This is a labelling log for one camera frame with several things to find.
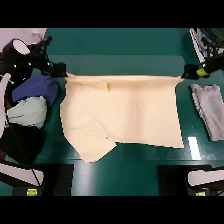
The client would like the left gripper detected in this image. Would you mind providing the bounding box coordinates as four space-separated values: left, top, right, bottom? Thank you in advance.
49 62 69 79

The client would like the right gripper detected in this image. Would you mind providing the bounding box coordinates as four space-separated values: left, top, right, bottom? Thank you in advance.
182 63 200 80

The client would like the grey garment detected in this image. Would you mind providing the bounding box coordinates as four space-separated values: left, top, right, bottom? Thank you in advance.
190 83 224 142

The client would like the cream T-shirt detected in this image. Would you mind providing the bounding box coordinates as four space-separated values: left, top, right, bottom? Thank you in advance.
59 73 186 164

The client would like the blue garment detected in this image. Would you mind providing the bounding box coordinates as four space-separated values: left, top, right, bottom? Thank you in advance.
11 73 61 107

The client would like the black garment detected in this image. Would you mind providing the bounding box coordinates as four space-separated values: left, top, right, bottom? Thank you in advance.
0 122 48 167

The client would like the pale green garment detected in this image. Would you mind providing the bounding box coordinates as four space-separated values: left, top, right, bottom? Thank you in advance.
6 95 49 130

